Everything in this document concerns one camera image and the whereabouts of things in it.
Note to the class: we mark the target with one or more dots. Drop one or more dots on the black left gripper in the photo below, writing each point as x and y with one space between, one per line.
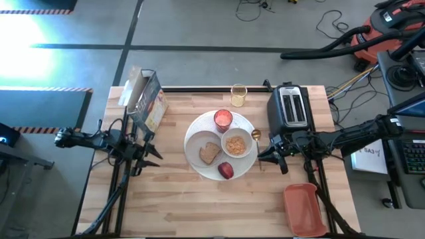
140 156

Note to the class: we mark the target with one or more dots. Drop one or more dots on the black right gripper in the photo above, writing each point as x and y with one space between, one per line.
287 142

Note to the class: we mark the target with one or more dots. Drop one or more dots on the red apple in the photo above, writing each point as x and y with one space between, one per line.
225 170

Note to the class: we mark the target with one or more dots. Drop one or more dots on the blue and yellow cereal box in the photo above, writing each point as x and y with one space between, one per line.
149 103

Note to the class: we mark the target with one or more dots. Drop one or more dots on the red glass tumbler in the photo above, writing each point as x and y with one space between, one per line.
223 120

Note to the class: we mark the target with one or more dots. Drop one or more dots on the brown toast slice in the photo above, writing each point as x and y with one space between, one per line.
210 153

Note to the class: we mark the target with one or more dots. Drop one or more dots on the white round plate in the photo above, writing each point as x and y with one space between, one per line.
199 123

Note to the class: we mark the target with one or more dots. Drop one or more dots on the yellow glass cup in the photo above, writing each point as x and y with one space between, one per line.
238 99

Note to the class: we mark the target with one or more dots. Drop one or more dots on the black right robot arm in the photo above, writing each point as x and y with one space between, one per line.
352 136

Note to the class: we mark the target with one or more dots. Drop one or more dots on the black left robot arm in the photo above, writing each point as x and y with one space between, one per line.
99 141

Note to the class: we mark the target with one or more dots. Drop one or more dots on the golden cereal flakes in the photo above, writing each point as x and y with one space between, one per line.
235 146

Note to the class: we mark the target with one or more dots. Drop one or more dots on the black two-slot toaster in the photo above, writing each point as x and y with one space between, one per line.
275 113

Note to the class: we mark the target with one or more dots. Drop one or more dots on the orange plastic basket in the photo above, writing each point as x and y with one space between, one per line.
305 212

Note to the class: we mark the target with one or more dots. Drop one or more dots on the white paper sheet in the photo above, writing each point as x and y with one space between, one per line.
368 163

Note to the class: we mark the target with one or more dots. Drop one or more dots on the black floor mat striped edge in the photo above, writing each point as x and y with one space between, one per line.
50 4
40 109

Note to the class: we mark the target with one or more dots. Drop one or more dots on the grey side desk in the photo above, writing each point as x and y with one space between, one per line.
20 159

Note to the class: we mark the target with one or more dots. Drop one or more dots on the black keyboard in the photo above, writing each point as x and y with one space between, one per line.
413 156

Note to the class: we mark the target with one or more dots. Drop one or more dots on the orange shop vacuum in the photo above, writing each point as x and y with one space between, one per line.
373 49

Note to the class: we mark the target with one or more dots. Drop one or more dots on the dark laptop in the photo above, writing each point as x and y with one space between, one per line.
411 108

